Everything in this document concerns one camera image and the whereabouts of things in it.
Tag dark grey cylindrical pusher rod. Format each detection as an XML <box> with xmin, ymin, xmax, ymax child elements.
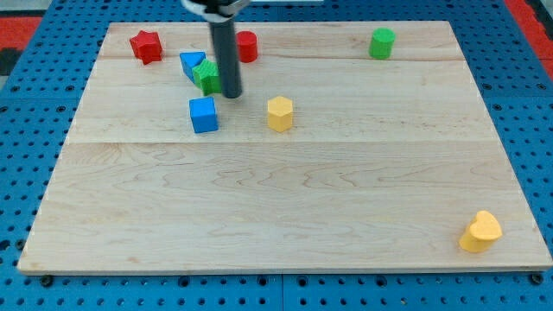
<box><xmin>209</xmin><ymin>18</ymin><xmax>243</xmax><ymax>98</ymax></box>

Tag blue triangle block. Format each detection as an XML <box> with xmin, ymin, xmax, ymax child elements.
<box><xmin>180</xmin><ymin>51</ymin><xmax>206</xmax><ymax>82</ymax></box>

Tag blue cube block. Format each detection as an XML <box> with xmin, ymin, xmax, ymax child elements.
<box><xmin>188</xmin><ymin>97</ymin><xmax>219</xmax><ymax>133</ymax></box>

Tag red cylinder block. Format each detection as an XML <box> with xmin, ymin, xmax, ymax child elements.
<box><xmin>237</xmin><ymin>30</ymin><xmax>258</xmax><ymax>63</ymax></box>

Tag green star block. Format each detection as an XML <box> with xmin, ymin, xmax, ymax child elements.
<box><xmin>192</xmin><ymin>59</ymin><xmax>221</xmax><ymax>96</ymax></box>

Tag red star block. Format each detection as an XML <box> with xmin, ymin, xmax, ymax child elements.
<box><xmin>130</xmin><ymin>30</ymin><xmax>162</xmax><ymax>65</ymax></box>

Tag yellow hexagon block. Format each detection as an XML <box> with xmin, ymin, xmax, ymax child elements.
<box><xmin>267</xmin><ymin>96</ymin><xmax>293</xmax><ymax>132</ymax></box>

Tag green cylinder block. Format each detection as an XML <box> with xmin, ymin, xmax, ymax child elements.
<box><xmin>368</xmin><ymin>28</ymin><xmax>396</xmax><ymax>60</ymax></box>

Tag light wooden board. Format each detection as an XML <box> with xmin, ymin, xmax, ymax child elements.
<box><xmin>17</xmin><ymin>21</ymin><xmax>552</xmax><ymax>276</ymax></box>

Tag yellow heart block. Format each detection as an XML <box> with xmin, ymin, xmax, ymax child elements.
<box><xmin>458</xmin><ymin>210</ymin><xmax>503</xmax><ymax>253</ymax></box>

